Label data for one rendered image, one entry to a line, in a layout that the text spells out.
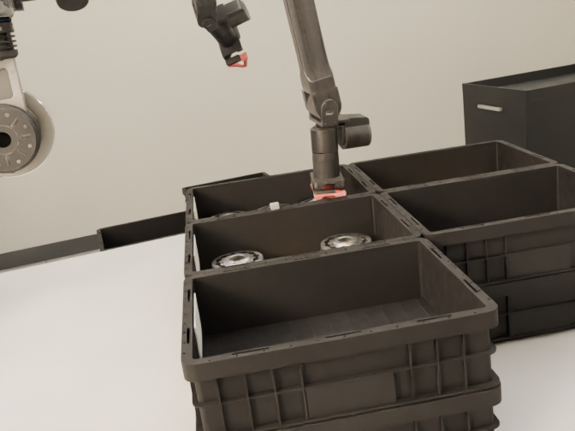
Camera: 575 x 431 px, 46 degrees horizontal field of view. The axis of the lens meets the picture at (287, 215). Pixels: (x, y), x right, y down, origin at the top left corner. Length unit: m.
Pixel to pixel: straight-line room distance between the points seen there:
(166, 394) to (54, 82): 3.29
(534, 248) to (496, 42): 4.10
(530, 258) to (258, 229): 0.52
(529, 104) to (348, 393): 2.07
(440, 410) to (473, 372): 0.07
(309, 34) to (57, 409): 0.84
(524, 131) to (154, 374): 1.92
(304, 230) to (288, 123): 3.24
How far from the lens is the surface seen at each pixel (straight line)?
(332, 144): 1.44
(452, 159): 1.77
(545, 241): 1.26
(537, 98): 2.84
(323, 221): 1.40
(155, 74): 4.40
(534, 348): 1.28
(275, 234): 1.40
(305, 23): 1.38
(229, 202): 1.68
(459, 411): 0.94
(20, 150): 1.52
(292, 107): 4.61
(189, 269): 1.13
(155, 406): 1.23
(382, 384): 0.89
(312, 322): 1.12
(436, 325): 0.87
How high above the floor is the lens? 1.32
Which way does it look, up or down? 17 degrees down
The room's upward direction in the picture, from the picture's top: 8 degrees counter-clockwise
